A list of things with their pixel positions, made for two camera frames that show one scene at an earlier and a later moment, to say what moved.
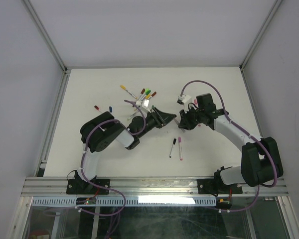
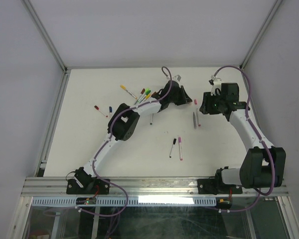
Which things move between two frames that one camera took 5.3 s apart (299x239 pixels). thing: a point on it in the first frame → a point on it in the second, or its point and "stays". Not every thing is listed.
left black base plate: (79, 186) stays
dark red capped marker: (153, 94) stays
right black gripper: (184, 123) → (205, 107)
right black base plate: (214, 186) stays
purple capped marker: (180, 149) stays
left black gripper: (161, 119) → (185, 98)
